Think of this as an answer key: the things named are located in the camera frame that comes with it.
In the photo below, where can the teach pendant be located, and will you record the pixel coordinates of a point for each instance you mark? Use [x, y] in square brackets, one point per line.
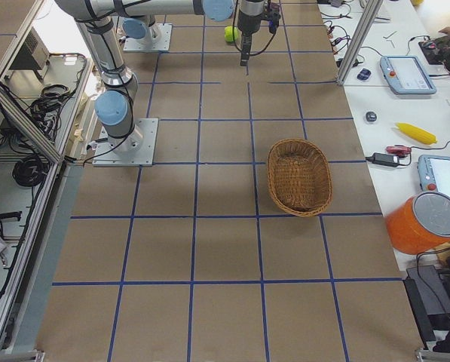
[405, 75]
[434, 173]

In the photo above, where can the aluminium side frame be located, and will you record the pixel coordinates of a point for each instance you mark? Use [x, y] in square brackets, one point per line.
[25, 236]

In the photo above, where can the orange cylinder container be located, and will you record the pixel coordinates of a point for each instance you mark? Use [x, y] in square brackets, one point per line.
[420, 224]

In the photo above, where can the upper teach pendant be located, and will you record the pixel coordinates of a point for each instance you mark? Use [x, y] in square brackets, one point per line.
[405, 75]

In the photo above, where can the black power adapter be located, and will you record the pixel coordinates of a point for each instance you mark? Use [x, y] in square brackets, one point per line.
[382, 159]

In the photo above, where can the yellow toy corn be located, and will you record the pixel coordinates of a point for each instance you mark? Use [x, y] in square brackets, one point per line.
[416, 133]

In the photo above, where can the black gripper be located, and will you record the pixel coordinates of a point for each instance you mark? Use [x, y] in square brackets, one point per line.
[248, 21]

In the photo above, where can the red small device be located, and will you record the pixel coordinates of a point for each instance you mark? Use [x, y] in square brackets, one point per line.
[399, 151]

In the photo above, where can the oval wicker basket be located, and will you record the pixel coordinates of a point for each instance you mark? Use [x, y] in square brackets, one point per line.
[299, 178]

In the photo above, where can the small black round device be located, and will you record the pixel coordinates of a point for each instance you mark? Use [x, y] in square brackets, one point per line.
[371, 117]

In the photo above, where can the black box on floor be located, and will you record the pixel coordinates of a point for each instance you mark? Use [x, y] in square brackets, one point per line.
[429, 301]

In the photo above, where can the lower teach pendant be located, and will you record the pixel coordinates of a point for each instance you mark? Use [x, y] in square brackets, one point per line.
[434, 173]

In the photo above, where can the aluminium frame post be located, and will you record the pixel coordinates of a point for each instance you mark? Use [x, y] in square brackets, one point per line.
[359, 36]

